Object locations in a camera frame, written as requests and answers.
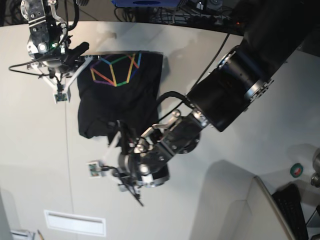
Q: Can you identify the blue box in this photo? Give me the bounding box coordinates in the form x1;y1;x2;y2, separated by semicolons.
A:
111;0;181;8

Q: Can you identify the black keyboard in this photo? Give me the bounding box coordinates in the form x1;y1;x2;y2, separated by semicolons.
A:
272;183;309;240

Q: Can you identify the green tape roll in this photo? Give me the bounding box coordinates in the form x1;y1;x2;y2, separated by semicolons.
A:
289;163;304;178

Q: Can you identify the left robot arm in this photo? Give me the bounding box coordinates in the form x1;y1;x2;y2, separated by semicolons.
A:
116;0;320;200

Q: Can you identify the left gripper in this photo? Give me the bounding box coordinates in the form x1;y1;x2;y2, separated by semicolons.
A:
116;140;170;207

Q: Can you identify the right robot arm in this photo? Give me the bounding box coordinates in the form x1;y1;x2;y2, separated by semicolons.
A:
8;0;89;79

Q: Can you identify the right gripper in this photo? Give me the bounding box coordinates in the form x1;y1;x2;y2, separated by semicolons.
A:
27;41;90;79

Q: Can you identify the black power strip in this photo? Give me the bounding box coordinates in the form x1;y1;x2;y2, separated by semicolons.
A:
186;14;246;28

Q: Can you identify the metal cylinder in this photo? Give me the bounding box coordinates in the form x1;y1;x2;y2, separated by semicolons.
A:
309;153;320;188

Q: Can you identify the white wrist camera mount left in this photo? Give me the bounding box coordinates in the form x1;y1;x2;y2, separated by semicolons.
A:
87;120;128;183

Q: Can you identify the black t-shirt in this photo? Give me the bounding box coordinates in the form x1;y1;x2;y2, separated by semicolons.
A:
77;51;164;141

